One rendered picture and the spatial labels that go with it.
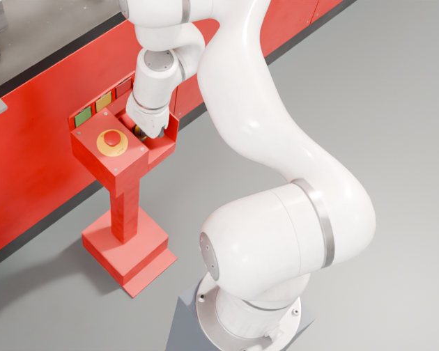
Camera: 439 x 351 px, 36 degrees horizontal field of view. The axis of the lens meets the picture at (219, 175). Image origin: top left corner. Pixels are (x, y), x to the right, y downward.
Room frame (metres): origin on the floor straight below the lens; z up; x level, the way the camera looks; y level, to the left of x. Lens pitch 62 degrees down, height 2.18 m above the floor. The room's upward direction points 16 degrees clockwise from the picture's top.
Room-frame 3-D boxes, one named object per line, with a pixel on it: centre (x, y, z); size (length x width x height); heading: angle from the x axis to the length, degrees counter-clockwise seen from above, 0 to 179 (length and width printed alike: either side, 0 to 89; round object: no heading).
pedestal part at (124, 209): (0.79, 0.25, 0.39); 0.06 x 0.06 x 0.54; 59
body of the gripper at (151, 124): (0.82, 0.20, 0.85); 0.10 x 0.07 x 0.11; 59
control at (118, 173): (0.79, 0.25, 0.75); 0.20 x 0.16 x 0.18; 149
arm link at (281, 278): (0.36, -0.09, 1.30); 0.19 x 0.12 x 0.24; 125
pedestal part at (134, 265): (0.77, 0.22, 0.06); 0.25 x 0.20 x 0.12; 59
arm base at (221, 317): (0.38, -0.11, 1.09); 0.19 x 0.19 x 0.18
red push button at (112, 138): (0.74, 0.26, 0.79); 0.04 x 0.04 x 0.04
